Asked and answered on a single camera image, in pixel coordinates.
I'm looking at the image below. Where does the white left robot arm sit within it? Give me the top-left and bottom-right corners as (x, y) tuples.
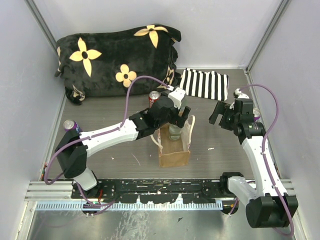
(54, 96), (191, 198)

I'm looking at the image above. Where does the purple can right side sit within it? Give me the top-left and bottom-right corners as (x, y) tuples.
(253, 107), (261, 122)

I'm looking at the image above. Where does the burlap canvas tote bag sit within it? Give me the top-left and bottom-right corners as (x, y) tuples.
(150, 115), (196, 168)

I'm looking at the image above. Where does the red soda can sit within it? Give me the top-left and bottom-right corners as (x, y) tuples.
(148, 90), (161, 108)

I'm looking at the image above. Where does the black white striped cloth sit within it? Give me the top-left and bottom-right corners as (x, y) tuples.
(179, 68), (230, 101)

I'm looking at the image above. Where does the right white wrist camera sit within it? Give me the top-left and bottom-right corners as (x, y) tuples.
(233, 88), (250, 99)

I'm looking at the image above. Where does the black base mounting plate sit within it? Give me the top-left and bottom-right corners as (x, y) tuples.
(83, 178), (236, 204)

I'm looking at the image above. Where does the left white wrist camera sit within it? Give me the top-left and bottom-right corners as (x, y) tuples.
(168, 87), (186, 109)

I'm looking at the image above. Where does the glass soda water bottle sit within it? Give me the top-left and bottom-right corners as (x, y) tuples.
(168, 124), (182, 141)

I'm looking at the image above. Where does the purple can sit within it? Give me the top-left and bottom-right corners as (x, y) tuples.
(63, 119), (82, 133)
(253, 107), (261, 122)

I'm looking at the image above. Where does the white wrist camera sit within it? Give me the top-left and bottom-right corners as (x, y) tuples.
(233, 88), (250, 99)
(168, 87), (186, 109)

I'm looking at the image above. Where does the aluminium rail frame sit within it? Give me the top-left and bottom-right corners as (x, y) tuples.
(24, 178), (297, 202)

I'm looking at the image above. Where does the purple can left side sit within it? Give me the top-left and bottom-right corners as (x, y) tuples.
(63, 119), (82, 133)

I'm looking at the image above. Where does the white slotted cable duct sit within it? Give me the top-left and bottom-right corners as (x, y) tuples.
(35, 200), (223, 211)

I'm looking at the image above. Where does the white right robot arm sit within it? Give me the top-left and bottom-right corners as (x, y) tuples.
(209, 98), (299, 229)

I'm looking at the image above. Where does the black floral plush blanket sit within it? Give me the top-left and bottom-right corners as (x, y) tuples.
(55, 24), (182, 105)

